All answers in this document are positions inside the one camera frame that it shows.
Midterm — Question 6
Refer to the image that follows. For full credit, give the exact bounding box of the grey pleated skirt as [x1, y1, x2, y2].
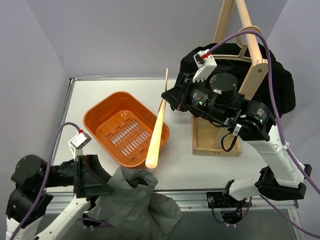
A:
[88, 166, 183, 240]

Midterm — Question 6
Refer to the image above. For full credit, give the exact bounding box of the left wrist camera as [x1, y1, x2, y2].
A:
[68, 130, 92, 158]

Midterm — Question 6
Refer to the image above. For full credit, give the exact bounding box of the wooden hanger of black skirt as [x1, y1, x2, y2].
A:
[212, 25, 263, 63]

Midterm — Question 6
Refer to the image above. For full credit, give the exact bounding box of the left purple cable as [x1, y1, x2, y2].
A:
[9, 122, 83, 240]

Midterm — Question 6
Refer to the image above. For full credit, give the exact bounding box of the orange plastic basket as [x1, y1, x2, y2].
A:
[83, 91, 157, 169]

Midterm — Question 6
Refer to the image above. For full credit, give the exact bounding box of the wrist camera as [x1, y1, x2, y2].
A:
[192, 49, 217, 83]
[68, 130, 92, 158]

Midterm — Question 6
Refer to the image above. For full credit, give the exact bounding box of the wooden hanger of grey skirt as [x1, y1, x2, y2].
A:
[144, 68, 170, 169]

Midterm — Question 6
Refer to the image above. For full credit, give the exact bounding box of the wooden clothes rack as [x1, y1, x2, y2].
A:
[191, 0, 268, 156]

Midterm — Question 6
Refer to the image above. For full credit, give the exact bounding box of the aluminium rail table edge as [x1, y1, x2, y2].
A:
[44, 77, 298, 216]

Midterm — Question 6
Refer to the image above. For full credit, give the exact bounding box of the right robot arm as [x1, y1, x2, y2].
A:
[161, 73, 312, 207]

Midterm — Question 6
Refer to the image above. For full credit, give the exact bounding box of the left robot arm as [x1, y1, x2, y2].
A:
[5, 154, 114, 240]

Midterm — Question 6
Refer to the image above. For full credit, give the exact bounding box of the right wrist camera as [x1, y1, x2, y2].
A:
[192, 49, 217, 83]

